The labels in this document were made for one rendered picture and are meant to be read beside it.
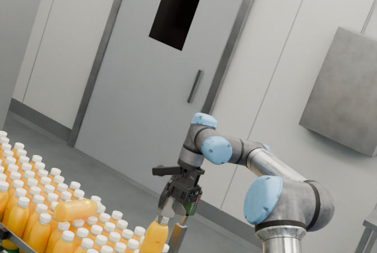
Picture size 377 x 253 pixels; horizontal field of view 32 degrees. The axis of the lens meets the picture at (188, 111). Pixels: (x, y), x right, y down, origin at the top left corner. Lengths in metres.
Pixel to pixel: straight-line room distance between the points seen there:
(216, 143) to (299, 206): 0.40
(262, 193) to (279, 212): 0.06
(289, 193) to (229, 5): 4.09
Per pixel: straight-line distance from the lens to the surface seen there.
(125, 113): 5.98
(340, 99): 5.04
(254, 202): 1.53
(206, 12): 5.61
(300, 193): 1.54
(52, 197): 2.54
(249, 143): 1.93
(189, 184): 1.99
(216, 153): 1.84
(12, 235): 2.46
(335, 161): 5.32
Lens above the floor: 2.12
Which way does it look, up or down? 13 degrees down
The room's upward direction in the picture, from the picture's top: 20 degrees clockwise
